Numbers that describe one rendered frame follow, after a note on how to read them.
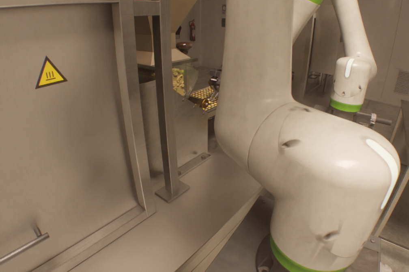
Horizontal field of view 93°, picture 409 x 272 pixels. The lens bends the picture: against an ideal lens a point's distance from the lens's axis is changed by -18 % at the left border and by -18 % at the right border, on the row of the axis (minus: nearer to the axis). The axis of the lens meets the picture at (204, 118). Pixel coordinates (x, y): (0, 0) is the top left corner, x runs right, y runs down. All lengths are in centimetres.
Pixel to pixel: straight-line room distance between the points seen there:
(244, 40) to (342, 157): 19
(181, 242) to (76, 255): 24
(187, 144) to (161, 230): 31
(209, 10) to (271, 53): 602
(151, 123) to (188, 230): 30
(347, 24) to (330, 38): 43
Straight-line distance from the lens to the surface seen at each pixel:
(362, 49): 108
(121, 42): 46
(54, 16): 44
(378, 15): 493
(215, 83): 94
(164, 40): 53
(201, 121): 81
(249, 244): 45
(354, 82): 92
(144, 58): 69
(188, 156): 82
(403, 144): 287
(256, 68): 32
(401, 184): 145
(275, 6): 32
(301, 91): 153
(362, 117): 98
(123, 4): 46
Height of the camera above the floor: 127
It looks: 24 degrees down
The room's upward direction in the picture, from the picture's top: straight up
